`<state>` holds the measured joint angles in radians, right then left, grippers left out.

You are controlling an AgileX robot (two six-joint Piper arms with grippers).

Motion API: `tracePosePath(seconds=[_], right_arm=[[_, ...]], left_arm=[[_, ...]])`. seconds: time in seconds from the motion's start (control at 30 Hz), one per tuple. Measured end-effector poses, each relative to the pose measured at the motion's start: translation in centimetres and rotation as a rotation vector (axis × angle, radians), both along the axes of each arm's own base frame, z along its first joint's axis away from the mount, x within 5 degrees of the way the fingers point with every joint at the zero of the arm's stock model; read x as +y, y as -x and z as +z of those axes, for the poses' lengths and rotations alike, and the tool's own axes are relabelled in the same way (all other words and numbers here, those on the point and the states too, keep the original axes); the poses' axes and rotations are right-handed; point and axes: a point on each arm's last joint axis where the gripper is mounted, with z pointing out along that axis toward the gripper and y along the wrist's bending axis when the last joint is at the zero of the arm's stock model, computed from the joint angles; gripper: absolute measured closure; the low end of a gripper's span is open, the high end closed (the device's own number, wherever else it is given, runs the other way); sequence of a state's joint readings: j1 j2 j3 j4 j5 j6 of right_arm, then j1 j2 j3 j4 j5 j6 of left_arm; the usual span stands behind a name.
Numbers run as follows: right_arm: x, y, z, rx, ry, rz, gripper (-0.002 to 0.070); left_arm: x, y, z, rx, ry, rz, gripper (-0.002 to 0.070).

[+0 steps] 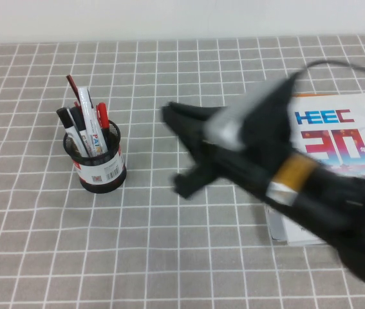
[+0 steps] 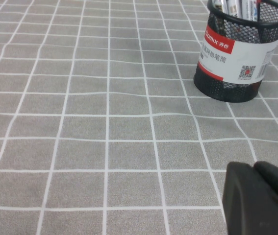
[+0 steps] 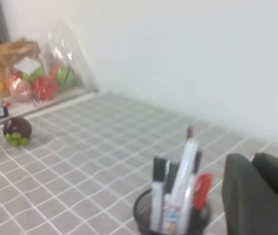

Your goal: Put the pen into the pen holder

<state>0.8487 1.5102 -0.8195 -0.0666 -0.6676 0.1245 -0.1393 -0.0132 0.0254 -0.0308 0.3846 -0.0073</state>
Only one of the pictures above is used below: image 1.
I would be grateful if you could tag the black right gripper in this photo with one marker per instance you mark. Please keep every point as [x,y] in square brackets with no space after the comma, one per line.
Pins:
[246,167]

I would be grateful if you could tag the white paint marker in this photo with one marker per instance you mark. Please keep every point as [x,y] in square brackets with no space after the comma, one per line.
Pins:
[87,109]

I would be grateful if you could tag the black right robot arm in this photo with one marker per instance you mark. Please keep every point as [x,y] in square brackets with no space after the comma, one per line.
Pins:
[340,206]

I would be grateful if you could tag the black mesh pen holder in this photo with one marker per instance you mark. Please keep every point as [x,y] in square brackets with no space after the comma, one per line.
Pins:
[105,172]

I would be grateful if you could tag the black pen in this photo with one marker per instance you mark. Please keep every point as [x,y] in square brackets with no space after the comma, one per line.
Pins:
[76,118]

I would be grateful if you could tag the thin dark red pen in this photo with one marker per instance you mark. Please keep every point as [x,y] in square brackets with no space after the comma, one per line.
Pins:
[72,85]

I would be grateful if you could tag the red marker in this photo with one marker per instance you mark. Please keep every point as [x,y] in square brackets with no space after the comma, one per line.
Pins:
[102,116]

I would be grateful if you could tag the grey white-checked tablecloth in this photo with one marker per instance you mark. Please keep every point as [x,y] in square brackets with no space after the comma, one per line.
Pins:
[156,251]

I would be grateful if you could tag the thin grey-white booklet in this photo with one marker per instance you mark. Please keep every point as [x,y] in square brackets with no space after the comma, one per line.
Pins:
[277,225]

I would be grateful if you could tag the black-capped white marker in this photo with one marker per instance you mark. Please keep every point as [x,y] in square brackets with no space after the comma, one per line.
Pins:
[63,117]

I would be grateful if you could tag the white HEEC show catalogue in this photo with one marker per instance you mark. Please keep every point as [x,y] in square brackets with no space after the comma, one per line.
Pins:
[330,107]

